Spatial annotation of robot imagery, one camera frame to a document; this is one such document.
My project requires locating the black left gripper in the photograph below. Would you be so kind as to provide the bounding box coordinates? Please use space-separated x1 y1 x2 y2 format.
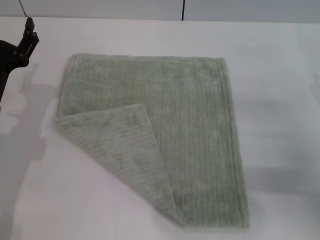
0 16 41 104

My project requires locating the light green ribbed towel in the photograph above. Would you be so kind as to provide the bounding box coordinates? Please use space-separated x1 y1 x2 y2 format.
56 52 245 239

